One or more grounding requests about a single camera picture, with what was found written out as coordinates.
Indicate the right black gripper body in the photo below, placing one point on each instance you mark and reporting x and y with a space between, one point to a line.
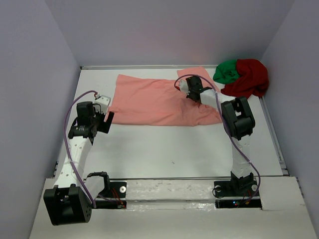
190 95

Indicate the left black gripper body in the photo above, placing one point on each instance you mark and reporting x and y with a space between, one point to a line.
100 124

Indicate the pink t shirt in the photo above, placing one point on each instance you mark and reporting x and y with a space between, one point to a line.
157 102

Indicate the red t shirt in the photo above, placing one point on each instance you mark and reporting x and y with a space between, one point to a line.
253 79

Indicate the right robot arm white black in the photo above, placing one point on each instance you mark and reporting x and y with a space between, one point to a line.
238 122

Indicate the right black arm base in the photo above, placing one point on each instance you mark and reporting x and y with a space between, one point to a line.
229 198

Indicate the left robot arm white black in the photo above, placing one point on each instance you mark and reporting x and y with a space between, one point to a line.
73 195

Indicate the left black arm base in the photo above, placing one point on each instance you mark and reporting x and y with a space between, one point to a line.
113 198

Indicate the green t shirt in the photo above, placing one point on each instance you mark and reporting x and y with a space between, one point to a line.
226 72

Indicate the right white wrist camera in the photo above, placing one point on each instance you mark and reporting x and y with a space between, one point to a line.
182 86

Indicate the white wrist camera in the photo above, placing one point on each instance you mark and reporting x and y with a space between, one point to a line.
182 86
101 103

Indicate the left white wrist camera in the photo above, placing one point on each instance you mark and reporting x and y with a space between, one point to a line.
101 103

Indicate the aluminium back rail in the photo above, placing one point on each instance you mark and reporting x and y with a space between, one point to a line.
122 67

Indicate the aluminium left side rail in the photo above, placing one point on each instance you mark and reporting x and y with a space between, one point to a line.
55 169

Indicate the aluminium front rail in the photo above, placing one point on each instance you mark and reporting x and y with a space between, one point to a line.
175 178

